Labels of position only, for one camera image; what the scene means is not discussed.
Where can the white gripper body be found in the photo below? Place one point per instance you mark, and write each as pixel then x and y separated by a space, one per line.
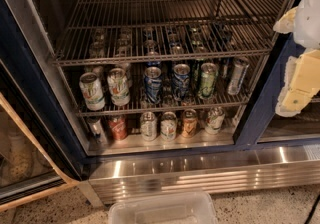
pixel 309 18

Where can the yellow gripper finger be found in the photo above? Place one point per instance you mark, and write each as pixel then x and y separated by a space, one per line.
pixel 301 83
pixel 285 24

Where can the green soda can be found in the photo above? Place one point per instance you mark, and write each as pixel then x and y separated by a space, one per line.
pixel 208 79

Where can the silver can right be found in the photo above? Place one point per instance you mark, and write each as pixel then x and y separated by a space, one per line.
pixel 239 69

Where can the white green can bottom right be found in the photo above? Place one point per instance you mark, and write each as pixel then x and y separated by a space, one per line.
pixel 214 120

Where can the blue can right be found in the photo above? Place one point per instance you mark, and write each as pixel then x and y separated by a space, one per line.
pixel 180 81

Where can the blue can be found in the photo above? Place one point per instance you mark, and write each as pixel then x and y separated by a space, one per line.
pixel 153 84
pixel 180 81

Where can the orange brown can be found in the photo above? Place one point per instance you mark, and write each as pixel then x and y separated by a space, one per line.
pixel 189 123

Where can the stainless steel fridge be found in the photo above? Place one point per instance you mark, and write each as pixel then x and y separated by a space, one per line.
pixel 254 149

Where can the blue can left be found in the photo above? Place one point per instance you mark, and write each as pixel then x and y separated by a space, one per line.
pixel 153 84

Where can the silver green can bottom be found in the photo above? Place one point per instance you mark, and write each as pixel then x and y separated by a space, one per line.
pixel 148 126

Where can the red soda can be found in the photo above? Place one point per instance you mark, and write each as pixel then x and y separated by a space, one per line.
pixel 117 125

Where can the white green can far left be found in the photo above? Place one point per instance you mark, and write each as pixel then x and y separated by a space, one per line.
pixel 92 92

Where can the silver can bottom left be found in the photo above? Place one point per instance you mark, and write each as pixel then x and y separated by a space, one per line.
pixel 97 129

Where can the open glass fridge door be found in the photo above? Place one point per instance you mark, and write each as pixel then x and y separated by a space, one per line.
pixel 30 167

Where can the clear plastic bin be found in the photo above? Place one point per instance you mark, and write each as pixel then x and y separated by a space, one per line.
pixel 176 208

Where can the middle wire shelf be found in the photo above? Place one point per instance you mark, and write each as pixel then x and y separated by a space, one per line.
pixel 138 99

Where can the wire shelf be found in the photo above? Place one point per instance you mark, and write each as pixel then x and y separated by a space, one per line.
pixel 138 99
pixel 226 27

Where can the upper wire shelf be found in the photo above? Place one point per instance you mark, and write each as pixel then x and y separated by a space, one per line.
pixel 226 27

